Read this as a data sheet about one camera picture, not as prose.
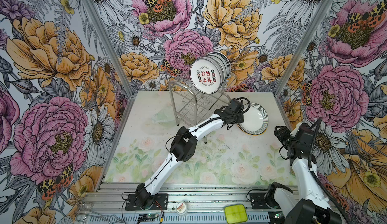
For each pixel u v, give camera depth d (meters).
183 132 0.62
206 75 0.81
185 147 0.62
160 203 0.73
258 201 0.74
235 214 0.70
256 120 0.99
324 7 0.78
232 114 0.76
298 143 0.61
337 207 0.40
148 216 0.71
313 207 0.40
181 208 0.64
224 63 0.80
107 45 0.92
